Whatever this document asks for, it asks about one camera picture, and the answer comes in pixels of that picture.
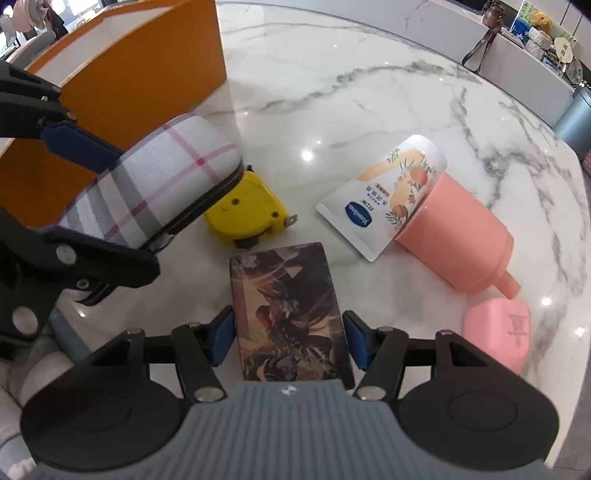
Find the picture with plush toy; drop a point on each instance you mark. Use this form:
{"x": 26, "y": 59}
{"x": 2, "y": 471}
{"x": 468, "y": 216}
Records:
{"x": 538, "y": 23}

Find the plaid zip case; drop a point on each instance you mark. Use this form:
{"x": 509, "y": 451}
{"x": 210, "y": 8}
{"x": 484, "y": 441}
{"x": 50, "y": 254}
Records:
{"x": 157, "y": 170}

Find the dark illustrated card box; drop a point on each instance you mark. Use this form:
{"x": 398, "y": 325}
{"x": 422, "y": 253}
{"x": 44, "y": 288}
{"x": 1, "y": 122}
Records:
{"x": 286, "y": 314}

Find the white marble TV cabinet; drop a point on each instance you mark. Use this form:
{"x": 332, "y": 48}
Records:
{"x": 512, "y": 78}

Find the round paper fan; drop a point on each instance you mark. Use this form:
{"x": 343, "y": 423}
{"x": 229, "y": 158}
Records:
{"x": 564, "y": 48}

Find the white peach-print lotion tube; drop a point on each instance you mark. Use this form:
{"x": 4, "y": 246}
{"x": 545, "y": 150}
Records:
{"x": 383, "y": 198}

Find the yellow tape measure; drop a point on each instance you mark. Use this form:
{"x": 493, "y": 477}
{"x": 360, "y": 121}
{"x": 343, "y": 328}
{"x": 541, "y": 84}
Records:
{"x": 244, "y": 212}

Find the orange cardboard box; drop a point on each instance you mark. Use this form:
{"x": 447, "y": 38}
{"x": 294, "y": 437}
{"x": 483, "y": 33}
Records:
{"x": 138, "y": 69}

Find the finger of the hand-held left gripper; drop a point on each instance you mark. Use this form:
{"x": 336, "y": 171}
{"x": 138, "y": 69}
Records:
{"x": 106, "y": 265}
{"x": 78, "y": 145}

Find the pink pump bottle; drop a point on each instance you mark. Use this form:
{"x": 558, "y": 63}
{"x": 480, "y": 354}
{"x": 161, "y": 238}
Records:
{"x": 496, "y": 332}

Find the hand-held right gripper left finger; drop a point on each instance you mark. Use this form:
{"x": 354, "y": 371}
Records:
{"x": 224, "y": 337}

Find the grey trash can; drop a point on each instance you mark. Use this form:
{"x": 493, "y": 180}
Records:
{"x": 575, "y": 117}

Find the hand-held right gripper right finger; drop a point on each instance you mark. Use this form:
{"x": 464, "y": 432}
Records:
{"x": 360, "y": 339}

